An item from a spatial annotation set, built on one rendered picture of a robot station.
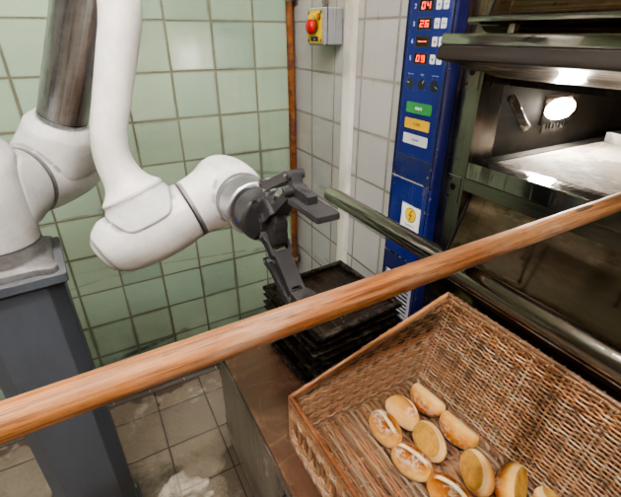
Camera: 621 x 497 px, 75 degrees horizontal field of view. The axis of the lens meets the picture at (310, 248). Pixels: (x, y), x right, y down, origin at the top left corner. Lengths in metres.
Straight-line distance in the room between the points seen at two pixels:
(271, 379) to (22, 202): 0.74
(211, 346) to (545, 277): 0.74
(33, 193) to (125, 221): 0.36
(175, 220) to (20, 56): 0.96
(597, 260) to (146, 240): 0.80
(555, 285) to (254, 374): 0.79
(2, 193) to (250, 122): 0.97
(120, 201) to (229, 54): 1.03
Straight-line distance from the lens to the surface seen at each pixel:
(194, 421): 1.92
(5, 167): 0.97
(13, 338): 1.08
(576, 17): 0.78
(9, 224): 0.98
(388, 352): 1.07
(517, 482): 1.03
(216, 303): 1.91
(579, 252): 0.94
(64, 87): 1.02
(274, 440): 1.08
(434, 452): 1.03
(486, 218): 1.04
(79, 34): 0.98
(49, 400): 0.38
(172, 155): 1.61
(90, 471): 1.39
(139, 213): 0.68
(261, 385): 1.20
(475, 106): 1.01
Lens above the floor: 1.44
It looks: 28 degrees down
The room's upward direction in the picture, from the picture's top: straight up
